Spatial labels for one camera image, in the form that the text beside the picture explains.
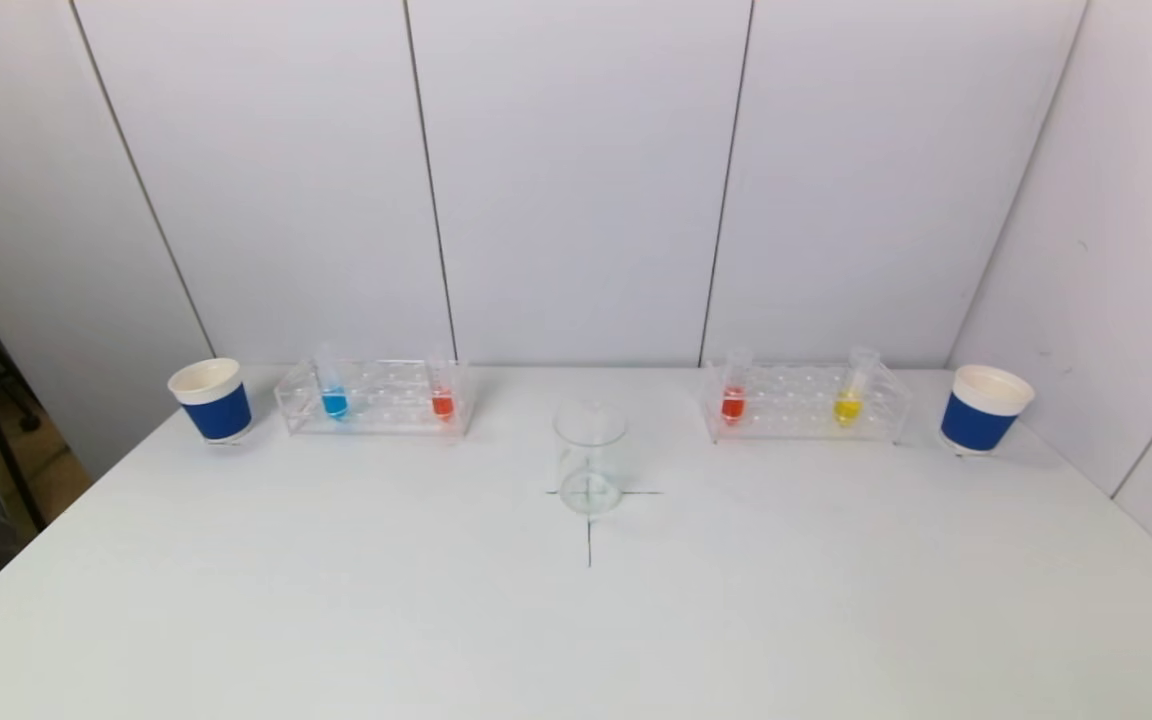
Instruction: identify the black tripod stand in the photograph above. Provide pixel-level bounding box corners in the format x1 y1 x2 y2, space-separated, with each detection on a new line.
0 300 47 531

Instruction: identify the clear glass beaker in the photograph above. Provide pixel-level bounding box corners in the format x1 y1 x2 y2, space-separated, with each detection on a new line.
553 400 628 517

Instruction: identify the clear acrylic test tube rack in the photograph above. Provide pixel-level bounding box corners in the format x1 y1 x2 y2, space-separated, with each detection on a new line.
274 360 474 438
702 362 913 444

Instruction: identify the test tube with blue pigment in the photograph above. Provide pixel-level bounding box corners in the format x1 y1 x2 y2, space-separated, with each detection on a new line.
314 345 350 421

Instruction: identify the test tube with red pigment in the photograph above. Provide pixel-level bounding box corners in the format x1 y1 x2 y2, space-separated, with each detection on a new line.
426 347 457 421
721 347 755 425

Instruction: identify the test tube with yellow pigment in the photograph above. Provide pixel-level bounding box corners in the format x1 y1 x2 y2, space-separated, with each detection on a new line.
833 347 881 427

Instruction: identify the white paper cup blue sleeve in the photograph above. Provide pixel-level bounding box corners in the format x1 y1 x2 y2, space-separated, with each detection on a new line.
940 364 1035 456
168 358 253 444

